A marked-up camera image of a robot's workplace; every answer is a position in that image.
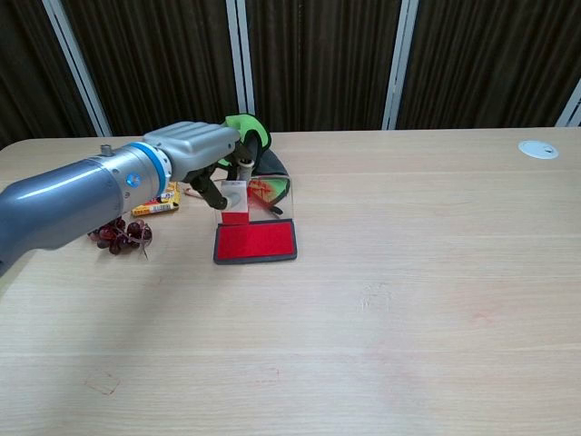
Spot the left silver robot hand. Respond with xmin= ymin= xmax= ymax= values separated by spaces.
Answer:
xmin=143 ymin=120 xmax=256 ymax=211

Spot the white and red stamp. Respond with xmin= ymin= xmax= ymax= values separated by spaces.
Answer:
xmin=220 ymin=179 xmax=251 ymax=226

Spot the green and grey cloth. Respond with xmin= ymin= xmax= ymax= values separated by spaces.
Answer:
xmin=212 ymin=114 xmax=291 ymax=203

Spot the yellow snack box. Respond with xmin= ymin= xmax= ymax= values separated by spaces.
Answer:
xmin=131 ymin=181 xmax=182 ymax=217

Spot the red ink pad with lid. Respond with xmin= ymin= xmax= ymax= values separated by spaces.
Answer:
xmin=212 ymin=174 xmax=299 ymax=266

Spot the dark red grape bunch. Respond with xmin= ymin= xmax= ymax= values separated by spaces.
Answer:
xmin=87 ymin=216 xmax=153 ymax=261

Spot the grey metal partition post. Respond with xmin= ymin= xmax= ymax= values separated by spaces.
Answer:
xmin=555 ymin=78 xmax=581 ymax=128
xmin=225 ymin=0 xmax=255 ymax=121
xmin=41 ymin=0 xmax=113 ymax=138
xmin=381 ymin=0 xmax=419 ymax=132

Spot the white table cable grommet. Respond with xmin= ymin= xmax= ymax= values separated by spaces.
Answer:
xmin=517 ymin=140 xmax=560 ymax=160

